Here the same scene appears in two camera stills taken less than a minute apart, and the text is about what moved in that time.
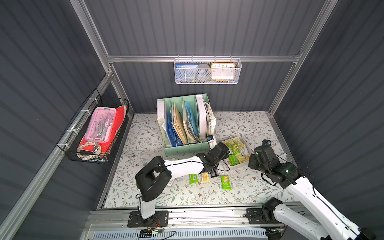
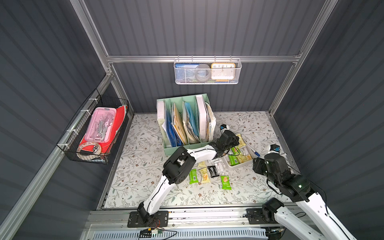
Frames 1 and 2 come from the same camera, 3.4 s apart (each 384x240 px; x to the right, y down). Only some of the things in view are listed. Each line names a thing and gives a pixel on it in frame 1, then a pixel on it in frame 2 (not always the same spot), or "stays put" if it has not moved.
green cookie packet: x=225 y=183 stays put
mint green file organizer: x=184 y=122 stays put
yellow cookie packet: x=205 y=178 stays put
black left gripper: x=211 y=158 -> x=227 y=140
